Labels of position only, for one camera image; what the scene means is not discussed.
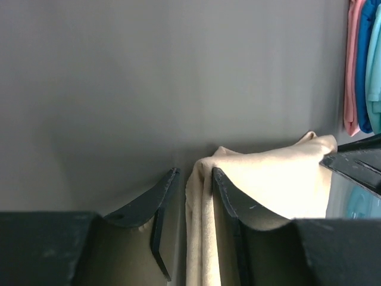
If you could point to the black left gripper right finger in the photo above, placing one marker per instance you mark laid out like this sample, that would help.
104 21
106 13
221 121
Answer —
258 247

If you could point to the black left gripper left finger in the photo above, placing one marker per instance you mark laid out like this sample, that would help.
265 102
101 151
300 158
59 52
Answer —
133 245

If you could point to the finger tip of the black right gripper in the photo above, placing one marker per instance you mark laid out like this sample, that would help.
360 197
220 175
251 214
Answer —
359 162

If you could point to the beige t shirt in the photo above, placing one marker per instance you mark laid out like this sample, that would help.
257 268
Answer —
288 181

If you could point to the teal plastic bin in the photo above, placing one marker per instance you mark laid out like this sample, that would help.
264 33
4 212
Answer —
350 201

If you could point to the folded pink t shirt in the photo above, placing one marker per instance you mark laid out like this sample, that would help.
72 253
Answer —
350 119

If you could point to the folded turquoise t shirt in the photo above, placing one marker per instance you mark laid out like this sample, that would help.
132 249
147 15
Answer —
373 75

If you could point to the folded blue t shirt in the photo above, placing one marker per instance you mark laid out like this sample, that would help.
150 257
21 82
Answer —
365 27

